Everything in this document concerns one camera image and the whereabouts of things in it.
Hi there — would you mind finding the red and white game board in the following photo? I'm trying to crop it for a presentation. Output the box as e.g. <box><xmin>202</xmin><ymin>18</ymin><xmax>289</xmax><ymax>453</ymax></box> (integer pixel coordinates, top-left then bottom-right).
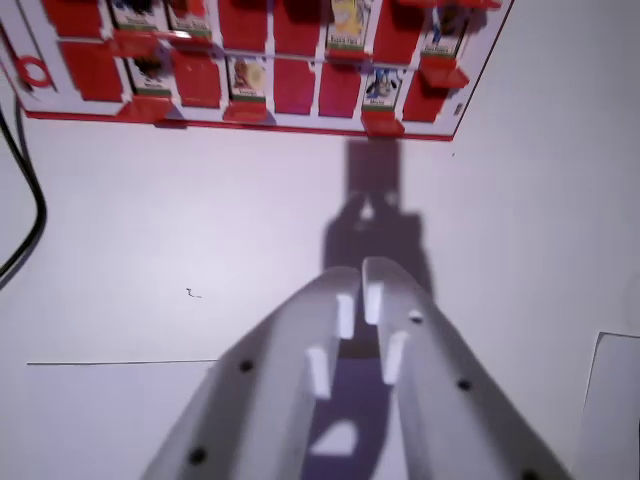
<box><xmin>0</xmin><ymin>0</ymin><xmax>517</xmax><ymax>144</ymax></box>

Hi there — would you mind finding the plain white paper sheet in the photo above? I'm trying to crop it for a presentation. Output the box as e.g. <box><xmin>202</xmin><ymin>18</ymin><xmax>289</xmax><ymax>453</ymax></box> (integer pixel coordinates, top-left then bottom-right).
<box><xmin>578</xmin><ymin>330</ymin><xmax>640</xmax><ymax>480</ymax></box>

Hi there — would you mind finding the long black cable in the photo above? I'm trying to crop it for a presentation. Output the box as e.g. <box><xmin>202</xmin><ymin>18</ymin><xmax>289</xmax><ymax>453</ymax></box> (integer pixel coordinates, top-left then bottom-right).
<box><xmin>0</xmin><ymin>97</ymin><xmax>49</xmax><ymax>292</ymax></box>

